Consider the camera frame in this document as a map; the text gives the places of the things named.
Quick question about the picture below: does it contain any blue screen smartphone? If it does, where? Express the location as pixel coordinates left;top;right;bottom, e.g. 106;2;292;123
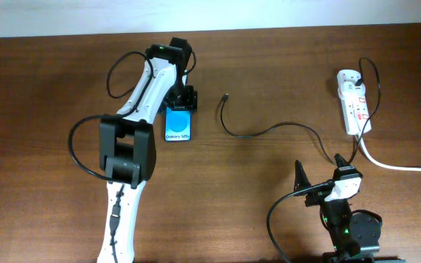
164;108;191;142

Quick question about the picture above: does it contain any white power strip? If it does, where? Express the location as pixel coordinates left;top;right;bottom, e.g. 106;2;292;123
337;69;371;136

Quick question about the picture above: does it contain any black usb charging cable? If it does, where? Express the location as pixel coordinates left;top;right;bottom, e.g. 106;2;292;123
219;57;382;166

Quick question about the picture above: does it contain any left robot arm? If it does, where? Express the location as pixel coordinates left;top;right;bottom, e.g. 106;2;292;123
97;37;197;262

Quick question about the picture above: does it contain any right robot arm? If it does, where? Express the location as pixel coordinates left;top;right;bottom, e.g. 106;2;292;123
294;154;382;262

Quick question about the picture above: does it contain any white charger plug adapter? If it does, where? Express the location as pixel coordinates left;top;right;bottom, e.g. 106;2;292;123
341;80;365;96

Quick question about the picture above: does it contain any white power strip cord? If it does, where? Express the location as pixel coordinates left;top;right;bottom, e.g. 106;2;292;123
357;134;421;175

